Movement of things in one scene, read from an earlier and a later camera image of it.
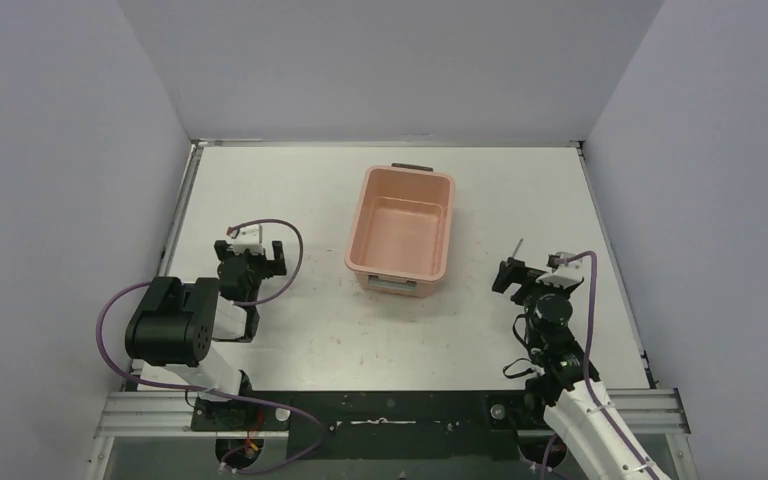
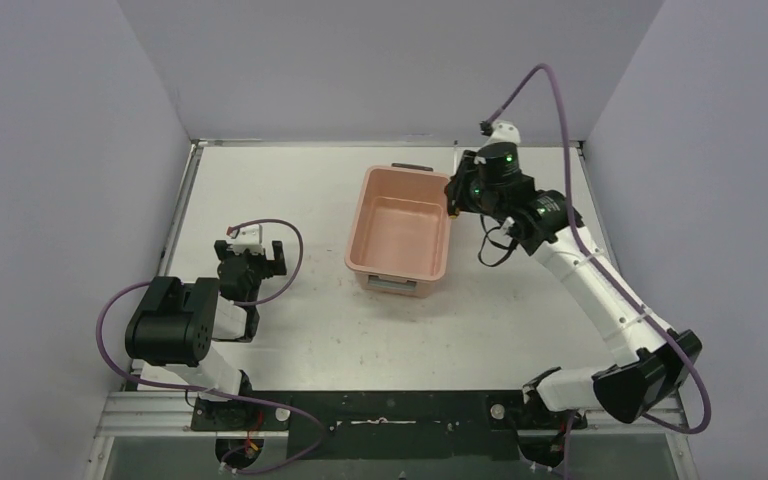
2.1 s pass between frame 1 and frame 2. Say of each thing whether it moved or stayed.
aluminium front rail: stayed
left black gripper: stayed
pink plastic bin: stayed
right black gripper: moved
